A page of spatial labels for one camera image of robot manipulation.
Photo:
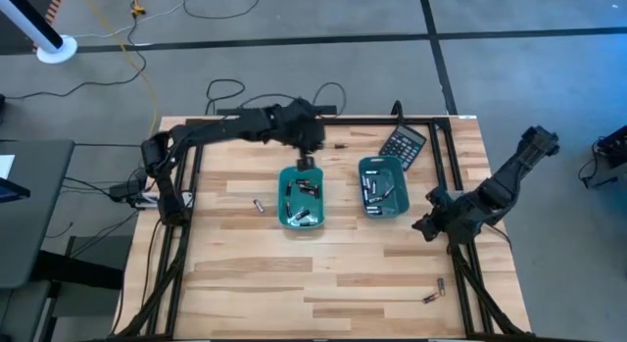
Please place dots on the bright teal plastic bin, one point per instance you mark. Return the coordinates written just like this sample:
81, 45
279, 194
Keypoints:
301, 202

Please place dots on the black aluminium table frame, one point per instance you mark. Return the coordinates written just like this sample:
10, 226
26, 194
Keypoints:
318, 121

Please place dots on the white power strip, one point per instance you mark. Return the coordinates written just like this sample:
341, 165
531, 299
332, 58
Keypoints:
147, 201

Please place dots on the black flat bar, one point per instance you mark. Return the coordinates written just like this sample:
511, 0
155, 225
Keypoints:
230, 111

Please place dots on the black electronic device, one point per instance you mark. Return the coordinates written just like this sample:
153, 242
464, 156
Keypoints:
614, 146

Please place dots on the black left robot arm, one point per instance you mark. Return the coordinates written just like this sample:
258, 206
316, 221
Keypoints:
220, 129

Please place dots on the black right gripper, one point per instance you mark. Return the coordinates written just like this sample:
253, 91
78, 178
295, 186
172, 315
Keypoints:
448, 212

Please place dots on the black clamp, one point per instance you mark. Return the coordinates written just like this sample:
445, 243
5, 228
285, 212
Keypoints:
398, 112

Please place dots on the white paper sheet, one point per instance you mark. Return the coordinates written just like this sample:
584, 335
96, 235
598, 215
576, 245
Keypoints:
6, 165

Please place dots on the dark grey side table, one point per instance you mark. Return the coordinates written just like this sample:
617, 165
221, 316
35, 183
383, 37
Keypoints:
34, 210

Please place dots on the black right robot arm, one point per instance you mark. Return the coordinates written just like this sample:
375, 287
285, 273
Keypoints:
509, 185

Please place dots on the black power adapter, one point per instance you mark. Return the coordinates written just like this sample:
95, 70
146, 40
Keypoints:
122, 190

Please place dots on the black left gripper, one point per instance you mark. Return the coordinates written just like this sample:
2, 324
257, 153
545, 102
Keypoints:
299, 129

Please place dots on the white pole with round base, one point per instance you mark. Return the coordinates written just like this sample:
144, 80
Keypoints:
56, 50

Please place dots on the blue tablet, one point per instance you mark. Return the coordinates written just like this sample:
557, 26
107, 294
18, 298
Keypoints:
12, 190

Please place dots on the dark blue-teal plastic bin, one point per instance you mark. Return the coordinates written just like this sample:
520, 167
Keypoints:
392, 205

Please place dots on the black desk calculator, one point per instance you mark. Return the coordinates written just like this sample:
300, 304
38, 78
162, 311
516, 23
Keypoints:
402, 147

